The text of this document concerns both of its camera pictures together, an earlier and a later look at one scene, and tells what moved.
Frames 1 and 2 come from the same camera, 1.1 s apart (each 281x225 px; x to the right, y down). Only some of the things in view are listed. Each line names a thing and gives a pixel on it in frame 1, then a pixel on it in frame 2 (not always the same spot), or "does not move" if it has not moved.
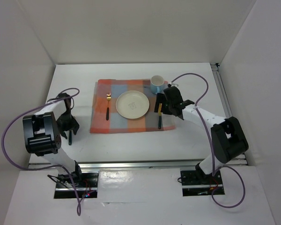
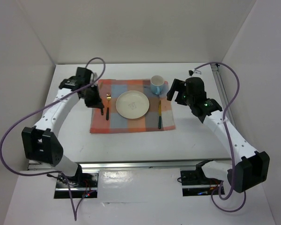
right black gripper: x=161 y=98 to x=177 y=85
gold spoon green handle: x=70 y=138 to x=102 y=110
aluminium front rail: x=137 y=165 does not move
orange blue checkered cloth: x=105 y=117 does not move
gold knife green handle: x=159 y=116 does not move
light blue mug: x=157 y=83 does not move
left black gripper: x=73 y=125 to x=96 y=102
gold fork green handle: x=108 y=96 does not move
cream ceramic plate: x=132 y=104 does not move
